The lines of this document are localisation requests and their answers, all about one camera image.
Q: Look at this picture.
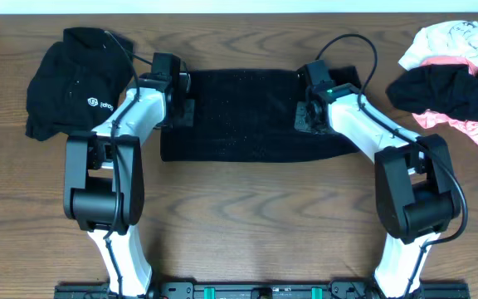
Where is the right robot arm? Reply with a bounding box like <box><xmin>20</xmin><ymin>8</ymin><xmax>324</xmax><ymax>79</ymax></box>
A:
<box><xmin>295</xmin><ymin>81</ymin><xmax>467</xmax><ymax>298</ymax></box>

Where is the pink and white garment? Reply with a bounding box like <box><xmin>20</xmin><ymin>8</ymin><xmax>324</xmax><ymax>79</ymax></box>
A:
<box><xmin>398</xmin><ymin>20</ymin><xmax>478</xmax><ymax>145</ymax></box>

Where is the black velvet garment with buttons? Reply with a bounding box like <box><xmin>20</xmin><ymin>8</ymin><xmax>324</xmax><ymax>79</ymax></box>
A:
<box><xmin>160</xmin><ymin>69</ymin><xmax>358</xmax><ymax>163</ymax></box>

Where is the right black cable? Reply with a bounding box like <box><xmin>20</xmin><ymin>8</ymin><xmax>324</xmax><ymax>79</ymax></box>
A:
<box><xmin>315</xmin><ymin>32</ymin><xmax>469</xmax><ymax>298</ymax></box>

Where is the folded black polo shirt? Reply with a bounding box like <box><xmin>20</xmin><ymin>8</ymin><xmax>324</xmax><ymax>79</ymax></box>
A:
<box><xmin>26</xmin><ymin>27</ymin><xmax>134</xmax><ymax>141</ymax></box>

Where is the dark navy crumpled garment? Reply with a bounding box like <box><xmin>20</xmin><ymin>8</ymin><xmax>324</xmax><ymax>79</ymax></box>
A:
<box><xmin>386</xmin><ymin>64</ymin><xmax>478</xmax><ymax>121</ymax></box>

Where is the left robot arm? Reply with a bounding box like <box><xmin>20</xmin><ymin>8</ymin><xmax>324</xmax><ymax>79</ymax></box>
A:
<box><xmin>54</xmin><ymin>71</ymin><xmax>193</xmax><ymax>298</ymax></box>

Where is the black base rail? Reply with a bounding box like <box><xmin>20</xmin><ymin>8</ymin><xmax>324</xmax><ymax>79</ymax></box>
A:
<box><xmin>53</xmin><ymin>280</ymin><xmax>471</xmax><ymax>299</ymax></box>

